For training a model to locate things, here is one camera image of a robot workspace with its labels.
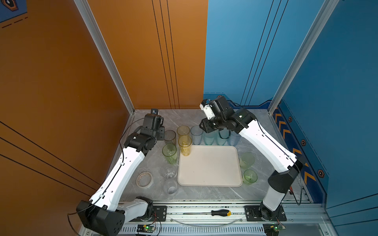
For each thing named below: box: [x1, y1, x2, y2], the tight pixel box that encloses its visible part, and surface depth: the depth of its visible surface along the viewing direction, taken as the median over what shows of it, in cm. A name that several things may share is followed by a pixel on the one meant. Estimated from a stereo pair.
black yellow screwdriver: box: [183, 209, 232, 217], surface depth 74 cm
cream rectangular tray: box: [177, 145, 243, 187], surface depth 93 cm
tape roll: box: [135, 171, 154, 189], surface depth 86 cm
